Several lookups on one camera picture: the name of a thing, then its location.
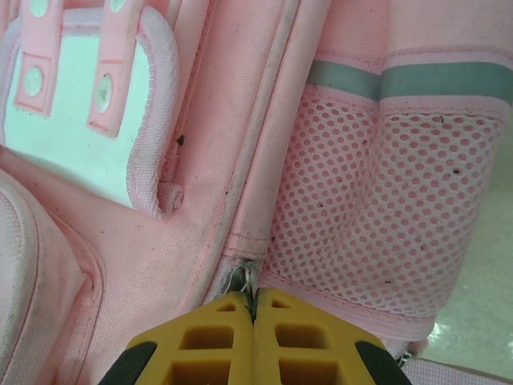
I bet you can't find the pink backpack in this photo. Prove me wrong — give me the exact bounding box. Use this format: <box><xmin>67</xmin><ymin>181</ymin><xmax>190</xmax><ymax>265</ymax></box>
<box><xmin>0</xmin><ymin>0</ymin><xmax>513</xmax><ymax>385</ymax></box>

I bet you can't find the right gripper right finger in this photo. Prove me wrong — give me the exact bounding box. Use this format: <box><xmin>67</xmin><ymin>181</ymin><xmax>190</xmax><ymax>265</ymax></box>
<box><xmin>254</xmin><ymin>286</ymin><xmax>406</xmax><ymax>385</ymax></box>

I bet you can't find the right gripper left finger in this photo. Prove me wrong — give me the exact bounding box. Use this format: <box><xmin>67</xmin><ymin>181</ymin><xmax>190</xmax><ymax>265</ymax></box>
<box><xmin>102</xmin><ymin>290</ymin><xmax>257</xmax><ymax>385</ymax></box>

